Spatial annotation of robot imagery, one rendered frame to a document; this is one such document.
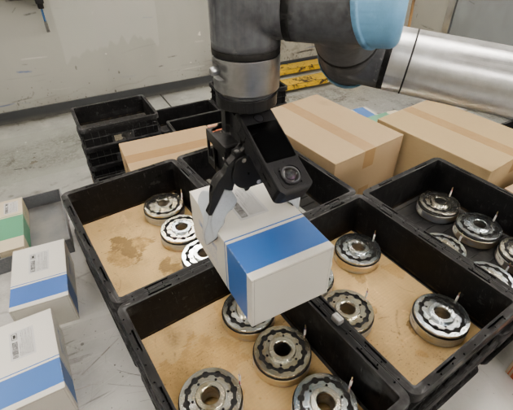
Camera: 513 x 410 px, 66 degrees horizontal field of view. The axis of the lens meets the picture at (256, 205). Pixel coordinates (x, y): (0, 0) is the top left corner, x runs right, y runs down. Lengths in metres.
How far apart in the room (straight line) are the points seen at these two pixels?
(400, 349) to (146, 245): 0.60
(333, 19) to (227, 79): 0.12
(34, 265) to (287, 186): 0.79
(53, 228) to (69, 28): 2.59
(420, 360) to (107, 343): 0.65
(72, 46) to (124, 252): 2.92
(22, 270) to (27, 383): 0.31
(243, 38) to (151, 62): 3.51
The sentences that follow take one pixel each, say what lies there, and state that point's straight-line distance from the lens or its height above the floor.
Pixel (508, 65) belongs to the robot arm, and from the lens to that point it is 0.52.
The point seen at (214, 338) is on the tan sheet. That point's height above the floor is 0.83.
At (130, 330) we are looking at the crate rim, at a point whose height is 0.93.
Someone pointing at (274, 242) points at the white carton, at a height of 1.14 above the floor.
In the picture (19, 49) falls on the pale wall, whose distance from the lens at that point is 3.75.
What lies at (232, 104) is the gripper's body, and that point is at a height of 1.31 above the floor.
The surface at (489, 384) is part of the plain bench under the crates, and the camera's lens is 1.01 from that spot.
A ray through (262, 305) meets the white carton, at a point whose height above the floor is 1.09.
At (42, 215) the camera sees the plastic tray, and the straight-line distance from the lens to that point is 1.40.
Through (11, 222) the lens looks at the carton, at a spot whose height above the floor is 0.76.
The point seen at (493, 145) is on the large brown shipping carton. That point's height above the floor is 0.90.
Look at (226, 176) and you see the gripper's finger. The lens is 0.48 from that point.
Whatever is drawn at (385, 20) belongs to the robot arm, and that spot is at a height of 1.41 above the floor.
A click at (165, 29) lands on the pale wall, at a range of 3.89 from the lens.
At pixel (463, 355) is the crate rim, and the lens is 0.73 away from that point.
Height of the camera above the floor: 1.49
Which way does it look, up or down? 38 degrees down
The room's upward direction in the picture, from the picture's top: straight up
